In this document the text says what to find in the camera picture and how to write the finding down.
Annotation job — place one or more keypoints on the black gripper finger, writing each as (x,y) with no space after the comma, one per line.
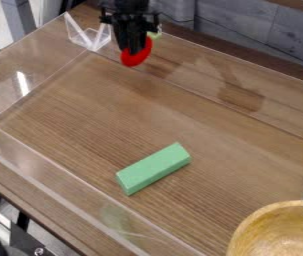
(138,38)
(122,35)

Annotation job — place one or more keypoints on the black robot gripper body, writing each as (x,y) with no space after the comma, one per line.
(125,11)

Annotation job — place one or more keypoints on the red plush strawberry fruit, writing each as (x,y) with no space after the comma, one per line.
(133,60)

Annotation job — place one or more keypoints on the green rectangular block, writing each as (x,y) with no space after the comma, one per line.
(149,170)

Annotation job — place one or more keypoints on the wooden bowl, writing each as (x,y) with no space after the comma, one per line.
(272,232)

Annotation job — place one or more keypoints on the grey table leg post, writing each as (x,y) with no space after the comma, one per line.
(19,16)

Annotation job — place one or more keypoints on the clear acrylic enclosure wall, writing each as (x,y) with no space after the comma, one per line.
(81,117)

